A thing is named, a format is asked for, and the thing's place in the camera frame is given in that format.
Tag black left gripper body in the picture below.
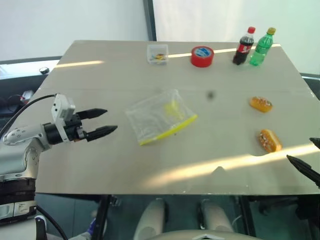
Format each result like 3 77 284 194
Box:
63 112 89 143

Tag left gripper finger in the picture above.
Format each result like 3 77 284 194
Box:
76 107 109 121
84 124 119 143

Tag clear zip bag yellow seal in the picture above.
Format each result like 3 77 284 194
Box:
124 88 198 147

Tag orange bread with sprinkles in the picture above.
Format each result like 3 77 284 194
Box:
257 128 283 153
249 96 273 113

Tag red and white object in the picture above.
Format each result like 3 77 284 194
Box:
21 90 35 101

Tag black table leg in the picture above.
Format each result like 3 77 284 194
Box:
237 195 256 236
94 194 111 240

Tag small colourful pieces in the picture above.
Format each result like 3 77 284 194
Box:
149 52 167 62

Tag clear plastic box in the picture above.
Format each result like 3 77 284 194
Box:
146 43 169 66

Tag grey rounded shape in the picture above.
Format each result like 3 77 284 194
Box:
199 198 235 233
133 198 166 240

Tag green bottle yellow cap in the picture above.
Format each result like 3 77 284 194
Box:
249 27 277 67

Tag cola bottle red cap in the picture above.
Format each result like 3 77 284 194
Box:
232 26 257 66

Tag red tape roll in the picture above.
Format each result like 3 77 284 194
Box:
190 45 215 68

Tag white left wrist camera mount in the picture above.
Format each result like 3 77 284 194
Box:
50 93 76 143

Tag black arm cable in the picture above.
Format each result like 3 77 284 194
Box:
0 93 57 137
34 204 70 240

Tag dark window frame post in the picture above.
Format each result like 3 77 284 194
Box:
142 0 158 42

